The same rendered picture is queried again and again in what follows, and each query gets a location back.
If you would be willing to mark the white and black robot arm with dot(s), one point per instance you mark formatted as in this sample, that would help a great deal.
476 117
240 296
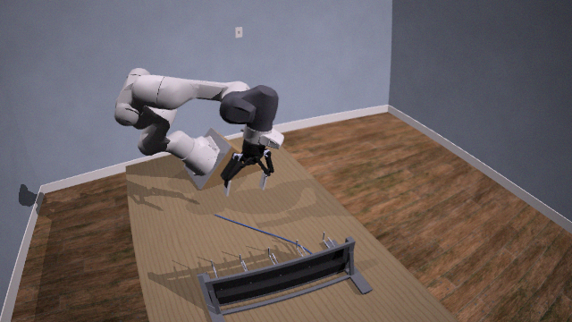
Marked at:
256 108

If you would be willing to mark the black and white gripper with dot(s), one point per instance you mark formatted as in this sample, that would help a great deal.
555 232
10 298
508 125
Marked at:
248 150

